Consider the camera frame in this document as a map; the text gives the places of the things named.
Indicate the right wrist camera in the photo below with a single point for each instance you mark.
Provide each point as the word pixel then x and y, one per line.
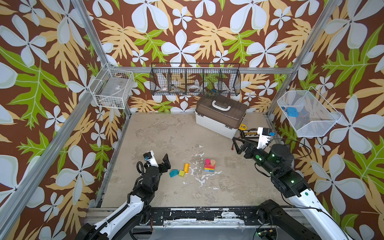
pixel 265 136

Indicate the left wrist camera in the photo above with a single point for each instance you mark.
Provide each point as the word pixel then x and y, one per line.
pixel 150 159

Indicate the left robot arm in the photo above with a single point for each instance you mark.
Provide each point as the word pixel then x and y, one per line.
pixel 136 209

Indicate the white wire basket right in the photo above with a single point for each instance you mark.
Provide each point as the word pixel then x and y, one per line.
pixel 316 115

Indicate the black wire basket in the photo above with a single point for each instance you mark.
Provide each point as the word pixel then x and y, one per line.
pixel 195 79

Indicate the white wire basket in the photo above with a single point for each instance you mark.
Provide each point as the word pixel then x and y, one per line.
pixel 316 115
pixel 111 88

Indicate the aluminium frame post left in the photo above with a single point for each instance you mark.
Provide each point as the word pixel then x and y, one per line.
pixel 100 53

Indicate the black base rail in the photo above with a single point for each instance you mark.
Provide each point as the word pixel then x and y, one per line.
pixel 250 216

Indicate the white wire basket left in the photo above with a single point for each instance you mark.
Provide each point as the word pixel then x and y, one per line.
pixel 111 88

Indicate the blue object in basket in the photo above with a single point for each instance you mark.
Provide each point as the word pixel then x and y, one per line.
pixel 292 112

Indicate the aluminium frame post right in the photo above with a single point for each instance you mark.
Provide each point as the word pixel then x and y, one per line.
pixel 314 34

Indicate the aluminium frame post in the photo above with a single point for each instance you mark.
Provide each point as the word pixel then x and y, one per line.
pixel 100 53
pixel 314 34

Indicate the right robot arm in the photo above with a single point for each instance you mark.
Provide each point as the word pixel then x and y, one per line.
pixel 292 186

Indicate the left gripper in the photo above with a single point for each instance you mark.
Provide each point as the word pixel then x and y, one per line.
pixel 166 164

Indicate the red rectangular block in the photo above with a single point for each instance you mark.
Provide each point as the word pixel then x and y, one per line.
pixel 210 166

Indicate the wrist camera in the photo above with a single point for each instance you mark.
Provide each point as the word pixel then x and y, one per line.
pixel 150 159
pixel 265 136

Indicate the orange supermarket block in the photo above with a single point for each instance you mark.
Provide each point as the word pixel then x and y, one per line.
pixel 186 167

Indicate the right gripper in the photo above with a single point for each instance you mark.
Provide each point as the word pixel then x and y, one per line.
pixel 247 148

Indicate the white toolbox brown lid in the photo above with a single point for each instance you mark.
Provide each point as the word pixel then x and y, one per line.
pixel 220 114

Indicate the yellow tape measure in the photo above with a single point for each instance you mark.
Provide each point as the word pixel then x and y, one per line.
pixel 243 127

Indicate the teal roof block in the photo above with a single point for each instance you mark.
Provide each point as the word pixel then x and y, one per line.
pixel 174 173

